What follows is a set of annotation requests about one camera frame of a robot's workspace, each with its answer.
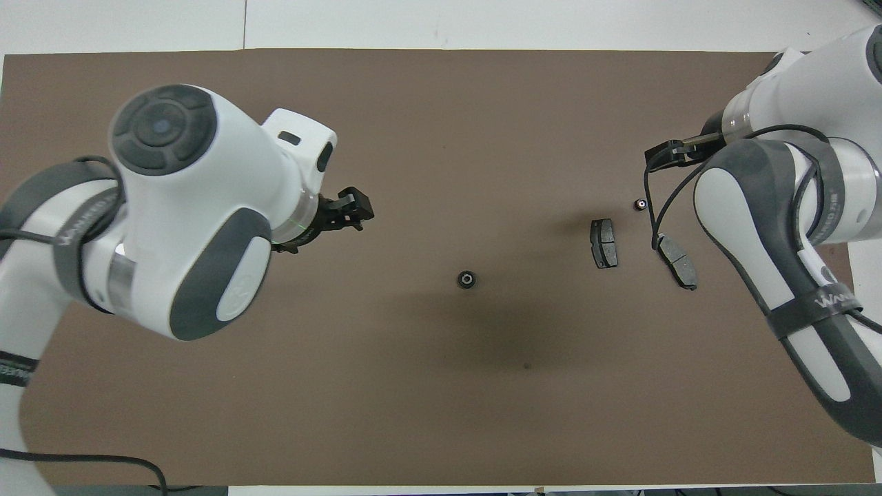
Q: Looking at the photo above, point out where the brown table mat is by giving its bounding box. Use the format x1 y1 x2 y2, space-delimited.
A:
0 48 876 486

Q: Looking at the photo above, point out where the curved dark grey brake pad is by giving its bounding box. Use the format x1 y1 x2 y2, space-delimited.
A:
657 234 699 291

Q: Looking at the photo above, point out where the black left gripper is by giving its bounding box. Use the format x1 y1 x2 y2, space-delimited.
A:
274 186 375 254

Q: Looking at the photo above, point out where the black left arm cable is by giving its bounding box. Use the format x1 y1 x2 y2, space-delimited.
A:
0 155 170 496

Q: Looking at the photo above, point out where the rectangular dark grey brake pad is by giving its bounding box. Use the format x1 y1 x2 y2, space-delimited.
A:
591 218 619 269

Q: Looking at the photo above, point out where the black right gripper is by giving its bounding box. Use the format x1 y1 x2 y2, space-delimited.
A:
644 110 728 171

